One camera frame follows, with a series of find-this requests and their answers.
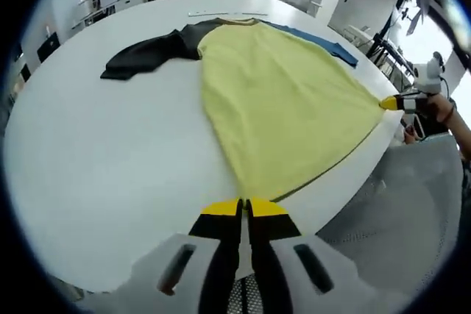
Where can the grey mesh chair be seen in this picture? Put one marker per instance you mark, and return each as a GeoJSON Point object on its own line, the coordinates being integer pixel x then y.
{"type": "Point", "coordinates": [397, 225]}

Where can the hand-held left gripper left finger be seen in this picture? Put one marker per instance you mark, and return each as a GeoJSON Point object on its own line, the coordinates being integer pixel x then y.
{"type": "Point", "coordinates": [221, 255]}

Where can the black tripod stand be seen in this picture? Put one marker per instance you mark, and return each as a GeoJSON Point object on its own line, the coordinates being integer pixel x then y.
{"type": "Point", "coordinates": [379, 43]}

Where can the black cabinet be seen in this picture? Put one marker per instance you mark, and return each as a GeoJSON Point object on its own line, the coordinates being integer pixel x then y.
{"type": "Point", "coordinates": [48, 46]}

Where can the white flat table strip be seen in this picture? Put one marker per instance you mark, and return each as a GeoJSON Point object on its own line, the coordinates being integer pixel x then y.
{"type": "Point", "coordinates": [221, 13]}

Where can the yellow blue dark garment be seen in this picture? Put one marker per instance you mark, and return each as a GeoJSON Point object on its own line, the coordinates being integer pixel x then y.
{"type": "Point", "coordinates": [279, 108]}

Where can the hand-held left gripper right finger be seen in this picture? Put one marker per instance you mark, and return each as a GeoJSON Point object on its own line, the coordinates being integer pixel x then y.
{"type": "Point", "coordinates": [272, 255]}

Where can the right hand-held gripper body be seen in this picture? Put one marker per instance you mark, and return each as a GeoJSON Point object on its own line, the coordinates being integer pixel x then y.
{"type": "Point", "coordinates": [427, 76]}

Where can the person's right hand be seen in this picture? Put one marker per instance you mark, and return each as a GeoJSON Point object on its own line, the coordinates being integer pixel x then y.
{"type": "Point", "coordinates": [436, 102]}

